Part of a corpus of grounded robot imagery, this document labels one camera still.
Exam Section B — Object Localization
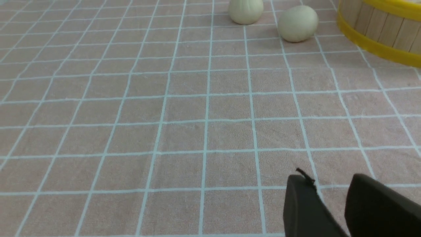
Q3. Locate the pink grid tablecloth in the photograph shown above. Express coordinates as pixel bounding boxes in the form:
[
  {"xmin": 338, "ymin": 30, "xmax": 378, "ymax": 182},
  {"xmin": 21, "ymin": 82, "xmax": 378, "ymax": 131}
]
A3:
[{"xmin": 0, "ymin": 0, "xmax": 420, "ymax": 237}]

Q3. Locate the white pleated steamed bun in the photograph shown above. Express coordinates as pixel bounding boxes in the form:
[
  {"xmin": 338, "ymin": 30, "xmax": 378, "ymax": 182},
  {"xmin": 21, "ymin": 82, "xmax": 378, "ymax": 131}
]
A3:
[{"xmin": 228, "ymin": 0, "xmax": 264, "ymax": 25}]

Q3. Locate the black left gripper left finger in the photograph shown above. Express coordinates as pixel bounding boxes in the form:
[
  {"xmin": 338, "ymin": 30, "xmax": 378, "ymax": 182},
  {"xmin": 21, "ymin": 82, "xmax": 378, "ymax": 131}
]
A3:
[{"xmin": 283, "ymin": 168, "xmax": 348, "ymax": 237}]

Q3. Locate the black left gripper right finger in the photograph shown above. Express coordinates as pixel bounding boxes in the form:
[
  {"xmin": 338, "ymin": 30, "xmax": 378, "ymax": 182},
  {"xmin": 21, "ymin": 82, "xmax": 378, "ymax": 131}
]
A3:
[{"xmin": 344, "ymin": 174, "xmax": 421, "ymax": 237}]

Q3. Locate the bamboo steamer tray yellow rim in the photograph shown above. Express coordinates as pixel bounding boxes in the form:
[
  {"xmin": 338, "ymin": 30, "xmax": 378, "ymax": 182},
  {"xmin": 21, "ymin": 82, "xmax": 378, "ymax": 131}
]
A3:
[{"xmin": 337, "ymin": 0, "xmax": 421, "ymax": 67}]

